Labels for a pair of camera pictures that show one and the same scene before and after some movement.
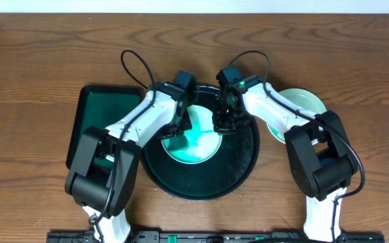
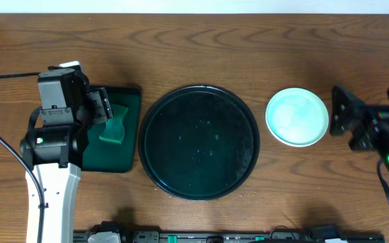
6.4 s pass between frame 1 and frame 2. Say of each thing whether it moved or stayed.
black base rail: stayed
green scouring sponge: moved
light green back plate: moved
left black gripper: moved
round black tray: stayed
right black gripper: moved
